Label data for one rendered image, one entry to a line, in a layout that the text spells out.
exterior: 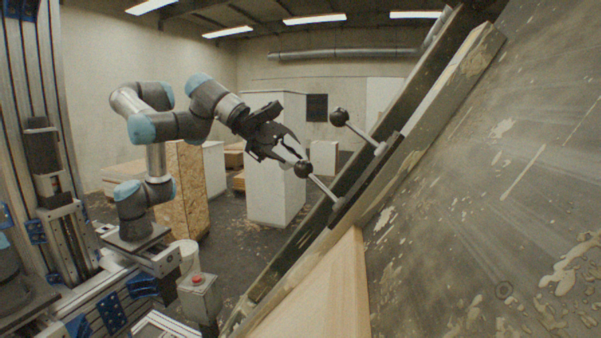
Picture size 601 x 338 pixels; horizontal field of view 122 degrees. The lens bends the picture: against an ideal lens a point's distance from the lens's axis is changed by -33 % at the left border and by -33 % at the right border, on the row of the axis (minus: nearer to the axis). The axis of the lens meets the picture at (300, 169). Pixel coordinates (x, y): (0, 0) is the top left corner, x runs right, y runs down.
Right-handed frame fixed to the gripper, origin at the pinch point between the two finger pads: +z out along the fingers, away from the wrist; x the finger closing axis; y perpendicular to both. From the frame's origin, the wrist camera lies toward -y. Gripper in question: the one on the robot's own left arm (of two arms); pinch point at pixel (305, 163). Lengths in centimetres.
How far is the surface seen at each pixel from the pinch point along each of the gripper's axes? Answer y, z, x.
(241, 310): 44, 14, 34
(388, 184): -17.5, 12.6, 5.1
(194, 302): 54, 0, 42
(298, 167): -7.0, -0.5, 6.3
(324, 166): 402, 36, -294
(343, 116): -16.6, 0.1, -1.6
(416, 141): -23.7, 11.3, -0.1
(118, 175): 343, -228, 13
